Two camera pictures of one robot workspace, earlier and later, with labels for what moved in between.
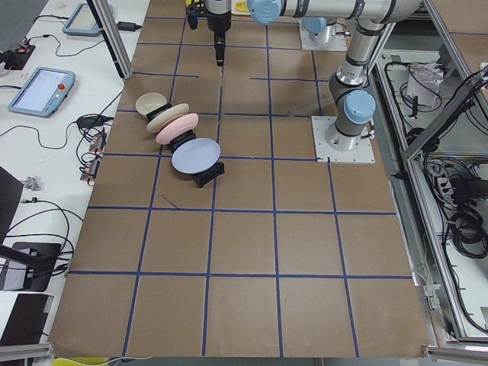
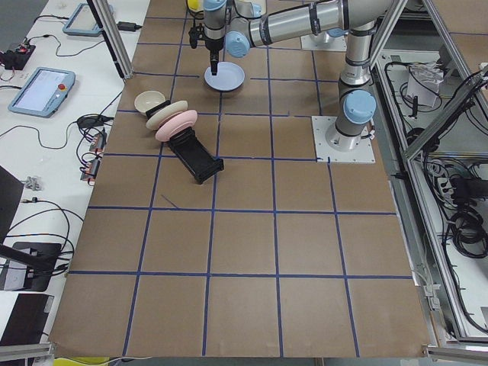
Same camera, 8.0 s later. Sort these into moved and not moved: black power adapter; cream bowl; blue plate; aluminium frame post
Moved: blue plate
Not moved: black power adapter; aluminium frame post; cream bowl
